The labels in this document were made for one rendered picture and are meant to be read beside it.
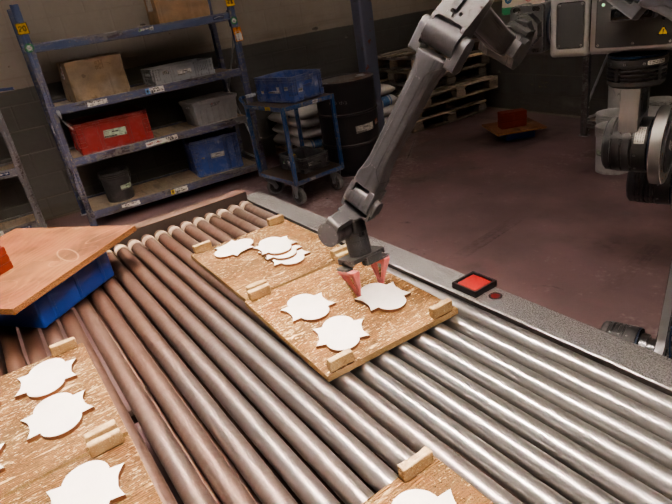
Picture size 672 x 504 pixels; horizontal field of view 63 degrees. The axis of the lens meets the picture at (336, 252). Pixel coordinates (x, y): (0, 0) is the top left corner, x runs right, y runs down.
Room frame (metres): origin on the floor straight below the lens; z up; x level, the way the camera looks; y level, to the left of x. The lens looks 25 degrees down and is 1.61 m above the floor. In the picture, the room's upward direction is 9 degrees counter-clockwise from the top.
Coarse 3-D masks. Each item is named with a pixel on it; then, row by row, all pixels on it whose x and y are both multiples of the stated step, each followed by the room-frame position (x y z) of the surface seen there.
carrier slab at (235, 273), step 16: (288, 224) 1.72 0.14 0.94; (256, 240) 1.62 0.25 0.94; (304, 240) 1.56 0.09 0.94; (192, 256) 1.58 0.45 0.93; (208, 256) 1.56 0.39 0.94; (240, 256) 1.52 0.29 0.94; (256, 256) 1.50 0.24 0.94; (320, 256) 1.43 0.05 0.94; (208, 272) 1.47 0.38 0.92; (224, 272) 1.42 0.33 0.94; (240, 272) 1.41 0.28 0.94; (256, 272) 1.39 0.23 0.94; (272, 272) 1.37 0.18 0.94; (288, 272) 1.36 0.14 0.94; (304, 272) 1.34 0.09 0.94; (240, 288) 1.31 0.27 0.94; (272, 288) 1.28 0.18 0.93
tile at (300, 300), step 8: (296, 296) 1.20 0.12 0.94; (304, 296) 1.19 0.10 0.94; (312, 296) 1.19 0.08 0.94; (320, 296) 1.18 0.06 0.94; (288, 304) 1.17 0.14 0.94; (296, 304) 1.16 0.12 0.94; (304, 304) 1.15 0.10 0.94; (312, 304) 1.15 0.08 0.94; (320, 304) 1.14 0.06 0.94; (328, 304) 1.13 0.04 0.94; (288, 312) 1.13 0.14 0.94; (296, 312) 1.12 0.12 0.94; (304, 312) 1.12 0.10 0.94; (312, 312) 1.11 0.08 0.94; (320, 312) 1.10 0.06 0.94; (328, 312) 1.10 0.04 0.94; (296, 320) 1.09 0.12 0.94; (304, 320) 1.09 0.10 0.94; (312, 320) 1.08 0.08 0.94; (320, 320) 1.08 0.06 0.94
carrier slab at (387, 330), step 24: (336, 264) 1.36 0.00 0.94; (360, 264) 1.33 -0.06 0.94; (288, 288) 1.26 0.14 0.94; (312, 288) 1.24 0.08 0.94; (336, 288) 1.22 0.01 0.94; (408, 288) 1.16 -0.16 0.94; (264, 312) 1.16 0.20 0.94; (336, 312) 1.11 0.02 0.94; (360, 312) 1.09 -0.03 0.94; (384, 312) 1.07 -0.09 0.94; (408, 312) 1.06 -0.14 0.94; (456, 312) 1.04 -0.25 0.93; (288, 336) 1.04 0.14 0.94; (312, 336) 1.02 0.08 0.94; (384, 336) 0.98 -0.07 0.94; (408, 336) 0.97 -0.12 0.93; (312, 360) 0.93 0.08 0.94; (360, 360) 0.91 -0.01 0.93
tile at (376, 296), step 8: (368, 288) 1.17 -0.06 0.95; (376, 288) 1.17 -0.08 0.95; (384, 288) 1.16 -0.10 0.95; (392, 288) 1.15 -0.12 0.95; (360, 296) 1.14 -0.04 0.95; (368, 296) 1.13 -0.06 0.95; (376, 296) 1.13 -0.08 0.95; (384, 296) 1.12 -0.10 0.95; (392, 296) 1.12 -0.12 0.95; (400, 296) 1.11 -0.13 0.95; (368, 304) 1.10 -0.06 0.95; (376, 304) 1.09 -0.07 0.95; (384, 304) 1.09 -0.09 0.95; (392, 304) 1.08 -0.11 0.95; (400, 304) 1.08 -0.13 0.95
